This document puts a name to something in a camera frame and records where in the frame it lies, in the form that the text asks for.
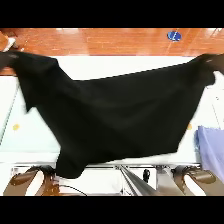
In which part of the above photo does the blue round floor marker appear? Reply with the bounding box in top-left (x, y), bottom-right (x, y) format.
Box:
top-left (166, 30), bottom-right (183, 42)

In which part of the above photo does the lavender garment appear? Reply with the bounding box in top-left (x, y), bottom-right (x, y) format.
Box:
top-left (194, 124), bottom-right (224, 175)

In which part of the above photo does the silver frame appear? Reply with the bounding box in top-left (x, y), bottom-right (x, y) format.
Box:
top-left (0, 161), bottom-right (205, 197)

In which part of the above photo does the black cable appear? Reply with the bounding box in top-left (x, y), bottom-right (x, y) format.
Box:
top-left (58, 184), bottom-right (88, 197)

